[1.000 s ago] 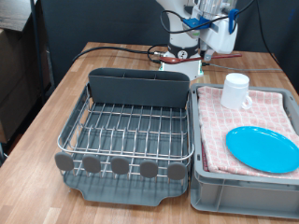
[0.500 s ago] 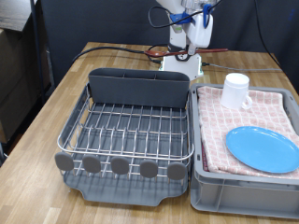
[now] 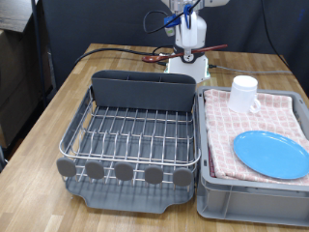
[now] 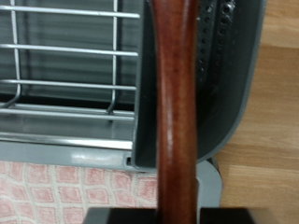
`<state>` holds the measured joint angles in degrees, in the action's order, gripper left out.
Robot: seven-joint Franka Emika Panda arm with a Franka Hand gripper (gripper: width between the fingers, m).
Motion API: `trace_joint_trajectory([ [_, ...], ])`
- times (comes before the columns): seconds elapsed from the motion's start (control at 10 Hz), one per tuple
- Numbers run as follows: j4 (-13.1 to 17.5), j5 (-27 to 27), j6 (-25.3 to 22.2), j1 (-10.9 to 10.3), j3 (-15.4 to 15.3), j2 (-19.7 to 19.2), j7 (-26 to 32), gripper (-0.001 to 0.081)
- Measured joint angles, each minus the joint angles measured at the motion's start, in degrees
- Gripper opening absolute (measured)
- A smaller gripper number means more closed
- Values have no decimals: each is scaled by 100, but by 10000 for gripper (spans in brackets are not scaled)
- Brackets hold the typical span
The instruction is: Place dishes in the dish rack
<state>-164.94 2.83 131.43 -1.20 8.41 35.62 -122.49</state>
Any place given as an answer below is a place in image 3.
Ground black hanging cable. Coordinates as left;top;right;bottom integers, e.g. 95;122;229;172
260;0;293;67

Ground thin black looped cable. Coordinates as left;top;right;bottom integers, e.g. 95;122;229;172
152;44;177;67

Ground grey cable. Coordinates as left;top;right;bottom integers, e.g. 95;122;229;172
208;64;295;76

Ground black camera cable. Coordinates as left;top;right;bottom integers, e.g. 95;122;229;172
142;10;182;35

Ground black backdrop curtain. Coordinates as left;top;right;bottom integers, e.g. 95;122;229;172
41;0;309;95

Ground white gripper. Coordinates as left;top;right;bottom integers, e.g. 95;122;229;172
179;13;198;54

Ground metal wire dish rack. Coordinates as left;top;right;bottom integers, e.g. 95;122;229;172
56;85;202;189

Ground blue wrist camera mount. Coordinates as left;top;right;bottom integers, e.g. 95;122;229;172
163;13;180;37

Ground wooden shelf board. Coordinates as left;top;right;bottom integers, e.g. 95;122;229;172
0;0;39;33

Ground white plastic mug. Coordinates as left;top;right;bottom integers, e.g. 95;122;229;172
227;74;262;114

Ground pink checkered cloth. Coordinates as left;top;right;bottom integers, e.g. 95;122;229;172
203;88;309;187

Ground blue plastic plate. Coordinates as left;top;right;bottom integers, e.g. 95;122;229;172
233;130;309;181

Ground dark grey cutlery holder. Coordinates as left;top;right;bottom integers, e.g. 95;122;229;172
91;70;197;113

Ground red-handled utensil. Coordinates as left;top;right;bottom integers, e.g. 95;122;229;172
142;43;228;64

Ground thick black power cable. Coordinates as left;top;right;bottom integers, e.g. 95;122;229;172
74;47;155;66

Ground grey plastic crate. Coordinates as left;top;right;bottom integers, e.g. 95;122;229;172
196;85;309;227

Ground blue cable clip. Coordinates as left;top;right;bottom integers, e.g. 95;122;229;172
183;2;195;27

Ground black vertical pole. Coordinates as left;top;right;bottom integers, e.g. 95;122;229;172
30;0;49;109

